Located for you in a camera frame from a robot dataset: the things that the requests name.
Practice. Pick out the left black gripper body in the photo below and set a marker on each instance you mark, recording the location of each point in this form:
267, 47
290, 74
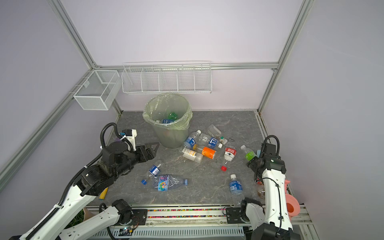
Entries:
142, 157

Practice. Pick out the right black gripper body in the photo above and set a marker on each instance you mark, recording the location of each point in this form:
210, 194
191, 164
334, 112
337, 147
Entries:
254, 166

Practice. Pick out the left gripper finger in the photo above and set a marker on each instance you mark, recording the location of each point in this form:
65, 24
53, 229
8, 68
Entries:
150, 155
153, 147

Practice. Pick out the blue label bottle white cap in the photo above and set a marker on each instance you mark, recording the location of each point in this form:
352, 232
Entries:
164, 121

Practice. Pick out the green soda bottle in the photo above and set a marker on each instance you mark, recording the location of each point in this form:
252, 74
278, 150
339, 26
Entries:
173, 116

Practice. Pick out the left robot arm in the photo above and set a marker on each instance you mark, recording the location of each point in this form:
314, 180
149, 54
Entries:
114, 160

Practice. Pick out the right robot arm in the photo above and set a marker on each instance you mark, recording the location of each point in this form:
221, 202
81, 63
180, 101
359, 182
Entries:
270, 221

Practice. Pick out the green mesh trash bin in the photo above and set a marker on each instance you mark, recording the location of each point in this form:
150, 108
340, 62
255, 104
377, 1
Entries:
159, 107

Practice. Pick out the blue label bottle near bin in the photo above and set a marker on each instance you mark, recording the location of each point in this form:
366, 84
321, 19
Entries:
192, 139

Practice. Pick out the crushed blue label bottle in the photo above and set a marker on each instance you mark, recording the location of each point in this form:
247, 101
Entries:
152, 173

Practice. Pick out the green label bottle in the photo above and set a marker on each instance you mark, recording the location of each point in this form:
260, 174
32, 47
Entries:
249, 153

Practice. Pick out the colourful label clear bottle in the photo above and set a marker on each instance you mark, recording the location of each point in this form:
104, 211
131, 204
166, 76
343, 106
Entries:
164, 183

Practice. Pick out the red label bottle red cap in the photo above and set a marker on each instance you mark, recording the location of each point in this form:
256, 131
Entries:
228, 157

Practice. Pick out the blue label bottle right front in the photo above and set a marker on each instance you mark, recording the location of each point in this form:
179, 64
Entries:
236, 190

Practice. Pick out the white label milky bottle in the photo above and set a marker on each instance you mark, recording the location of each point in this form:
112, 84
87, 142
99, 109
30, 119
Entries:
192, 155

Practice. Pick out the small green white cap bottle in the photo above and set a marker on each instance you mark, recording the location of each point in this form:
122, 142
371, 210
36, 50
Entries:
223, 140

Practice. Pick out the pink watering can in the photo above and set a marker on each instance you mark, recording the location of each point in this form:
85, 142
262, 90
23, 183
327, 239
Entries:
293, 205

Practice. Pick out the blue yellow garden fork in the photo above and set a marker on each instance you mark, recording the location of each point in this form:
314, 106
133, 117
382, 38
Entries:
103, 194

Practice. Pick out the orange label juice bottle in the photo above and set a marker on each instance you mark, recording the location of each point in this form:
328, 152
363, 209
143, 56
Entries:
205, 151

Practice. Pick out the blue label bottle far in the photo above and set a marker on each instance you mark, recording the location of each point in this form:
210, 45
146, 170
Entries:
210, 141

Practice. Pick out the clear square bottle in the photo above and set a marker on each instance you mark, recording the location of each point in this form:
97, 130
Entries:
213, 131

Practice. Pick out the small white mesh basket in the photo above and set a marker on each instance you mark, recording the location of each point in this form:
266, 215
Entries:
99, 90

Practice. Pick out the potted green plant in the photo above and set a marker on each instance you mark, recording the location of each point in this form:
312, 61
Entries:
79, 218

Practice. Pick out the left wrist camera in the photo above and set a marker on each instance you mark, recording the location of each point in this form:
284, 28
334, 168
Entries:
129, 137

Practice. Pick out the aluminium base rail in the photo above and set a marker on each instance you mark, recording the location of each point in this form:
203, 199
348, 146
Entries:
205, 214

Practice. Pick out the long white wire shelf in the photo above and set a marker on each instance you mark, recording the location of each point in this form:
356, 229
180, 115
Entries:
164, 77

